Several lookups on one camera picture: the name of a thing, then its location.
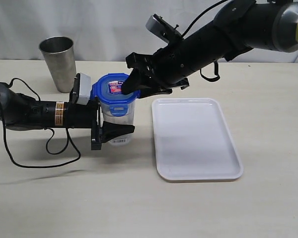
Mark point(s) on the stainless steel cup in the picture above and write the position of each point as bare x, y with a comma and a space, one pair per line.
58, 53

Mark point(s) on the white plastic tray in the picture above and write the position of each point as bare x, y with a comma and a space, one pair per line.
192, 141

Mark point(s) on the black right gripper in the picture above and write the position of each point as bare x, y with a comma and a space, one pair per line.
159, 73

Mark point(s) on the clear plastic container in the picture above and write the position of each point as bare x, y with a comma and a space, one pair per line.
119, 113

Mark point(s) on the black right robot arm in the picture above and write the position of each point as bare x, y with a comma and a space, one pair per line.
239, 27

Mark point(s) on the blue container lid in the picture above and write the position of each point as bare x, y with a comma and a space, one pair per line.
108, 90

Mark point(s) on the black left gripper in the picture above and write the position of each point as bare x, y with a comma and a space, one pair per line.
88, 117

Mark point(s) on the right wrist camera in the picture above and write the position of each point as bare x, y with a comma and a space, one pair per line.
163, 30

